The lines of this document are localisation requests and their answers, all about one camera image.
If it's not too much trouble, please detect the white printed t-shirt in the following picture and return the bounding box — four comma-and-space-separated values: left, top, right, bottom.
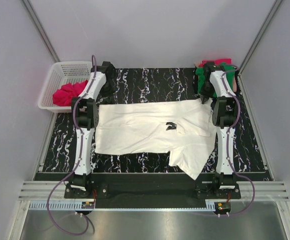
95, 99, 216, 180

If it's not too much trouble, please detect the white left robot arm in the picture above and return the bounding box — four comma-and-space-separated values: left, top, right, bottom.
69, 61, 115, 192

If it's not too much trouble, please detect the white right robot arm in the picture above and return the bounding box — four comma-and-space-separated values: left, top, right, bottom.
198, 61, 240, 191

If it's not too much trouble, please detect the folded peach t-shirt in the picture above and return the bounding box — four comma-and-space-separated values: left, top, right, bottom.
232, 75, 238, 93

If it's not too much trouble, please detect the folded green t-shirt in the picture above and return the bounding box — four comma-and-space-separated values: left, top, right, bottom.
195, 63, 236, 96

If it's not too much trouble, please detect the black marble pattern mat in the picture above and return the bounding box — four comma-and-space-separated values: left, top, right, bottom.
34, 68, 273, 181

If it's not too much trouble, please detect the folded red t-shirt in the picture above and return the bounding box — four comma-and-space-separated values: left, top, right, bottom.
198, 58, 232, 68

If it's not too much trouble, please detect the white plastic basket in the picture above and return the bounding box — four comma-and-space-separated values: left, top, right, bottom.
37, 60, 94, 115

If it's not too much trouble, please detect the crumpled pink t-shirt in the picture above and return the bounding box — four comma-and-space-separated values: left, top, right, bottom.
52, 80, 88, 107

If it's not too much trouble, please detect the right controller board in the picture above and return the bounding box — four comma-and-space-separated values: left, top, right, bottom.
215, 202, 231, 212

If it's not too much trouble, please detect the controller board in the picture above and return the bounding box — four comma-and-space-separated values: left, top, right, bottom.
82, 201, 95, 209
215, 202, 231, 212

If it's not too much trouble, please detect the left controller board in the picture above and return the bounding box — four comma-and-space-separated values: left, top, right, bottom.
82, 201, 95, 209

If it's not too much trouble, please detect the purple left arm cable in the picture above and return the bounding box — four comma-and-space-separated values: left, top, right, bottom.
46, 54, 97, 238

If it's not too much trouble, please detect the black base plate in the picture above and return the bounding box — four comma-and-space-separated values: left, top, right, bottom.
64, 173, 241, 210

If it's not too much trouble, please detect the aluminium rail frame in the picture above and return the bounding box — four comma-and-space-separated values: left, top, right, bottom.
7, 179, 290, 240

